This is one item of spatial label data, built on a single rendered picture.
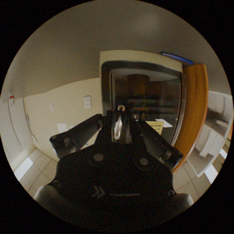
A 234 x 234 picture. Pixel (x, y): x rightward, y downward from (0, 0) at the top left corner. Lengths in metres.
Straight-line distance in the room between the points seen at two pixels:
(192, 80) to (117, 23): 0.33
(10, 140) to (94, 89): 2.84
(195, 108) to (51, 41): 0.50
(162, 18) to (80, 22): 0.15
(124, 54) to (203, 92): 0.31
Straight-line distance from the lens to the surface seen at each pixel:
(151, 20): 0.18
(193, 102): 0.36
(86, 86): 0.73
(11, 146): 2.97
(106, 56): 0.26
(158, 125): 0.26
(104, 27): 0.19
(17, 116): 2.87
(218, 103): 1.24
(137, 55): 0.26
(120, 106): 0.16
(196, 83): 0.36
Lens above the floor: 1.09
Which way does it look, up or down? 17 degrees up
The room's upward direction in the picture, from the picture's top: 178 degrees clockwise
